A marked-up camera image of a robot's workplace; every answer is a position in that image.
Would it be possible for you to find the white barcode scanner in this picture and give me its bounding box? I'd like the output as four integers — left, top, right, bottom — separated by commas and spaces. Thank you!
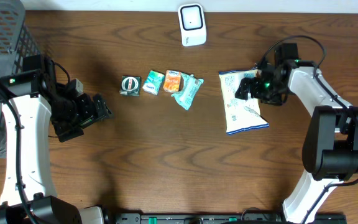
177, 3, 207, 47

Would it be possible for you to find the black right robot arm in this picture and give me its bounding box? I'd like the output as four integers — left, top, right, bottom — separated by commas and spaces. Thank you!
235, 40, 358, 223

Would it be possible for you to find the dark green round-label box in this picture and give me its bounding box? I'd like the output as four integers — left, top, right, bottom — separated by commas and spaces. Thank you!
119, 76, 141, 96

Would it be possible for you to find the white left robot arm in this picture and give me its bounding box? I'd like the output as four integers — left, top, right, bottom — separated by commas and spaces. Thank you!
0, 54, 112, 223

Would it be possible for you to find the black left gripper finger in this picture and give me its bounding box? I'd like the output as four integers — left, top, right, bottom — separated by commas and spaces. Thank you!
80, 119, 96, 128
93, 93, 114, 120

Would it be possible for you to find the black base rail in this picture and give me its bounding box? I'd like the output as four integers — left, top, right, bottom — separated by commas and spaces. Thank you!
114, 212, 347, 224

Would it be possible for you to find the orange tissue pack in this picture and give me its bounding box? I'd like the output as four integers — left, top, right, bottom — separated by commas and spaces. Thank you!
163, 70, 181, 93

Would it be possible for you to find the teal tissue pack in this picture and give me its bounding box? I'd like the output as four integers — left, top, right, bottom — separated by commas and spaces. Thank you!
142, 70, 165, 95

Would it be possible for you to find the yellow snack chip bag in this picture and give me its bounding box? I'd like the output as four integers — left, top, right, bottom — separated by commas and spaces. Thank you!
218, 68, 269, 135

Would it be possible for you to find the mint green pack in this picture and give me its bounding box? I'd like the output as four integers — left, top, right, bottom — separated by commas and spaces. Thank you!
171, 73, 204, 110

